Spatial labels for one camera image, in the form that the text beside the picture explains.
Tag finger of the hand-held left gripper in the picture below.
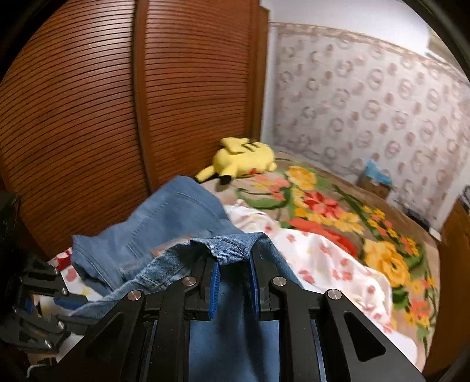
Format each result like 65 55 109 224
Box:
6 304 92 355
20 258 89 311

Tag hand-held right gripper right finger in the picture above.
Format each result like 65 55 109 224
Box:
249 253 424 382

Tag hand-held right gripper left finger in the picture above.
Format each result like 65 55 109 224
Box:
34 256 221 382

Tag blue denim pants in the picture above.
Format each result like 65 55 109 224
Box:
68 175 305 382

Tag white strawberry print sheet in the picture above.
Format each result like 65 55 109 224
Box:
48 200 420 368

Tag floral blanket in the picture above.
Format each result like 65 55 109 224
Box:
200 152 442 358

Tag wooden louvered wardrobe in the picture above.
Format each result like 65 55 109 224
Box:
0 0 271 259

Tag wooden sideboard cabinet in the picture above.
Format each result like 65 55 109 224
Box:
422 196 470 377

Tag flat dark item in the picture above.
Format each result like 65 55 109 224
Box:
407 209 431 226

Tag cardboard box with blue plastic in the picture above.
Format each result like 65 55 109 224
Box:
357 159 394 201

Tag yellow plush toy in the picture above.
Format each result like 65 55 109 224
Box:
194 137 278 185

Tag circle patterned wall cloth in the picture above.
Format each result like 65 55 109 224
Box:
271 22 470 230

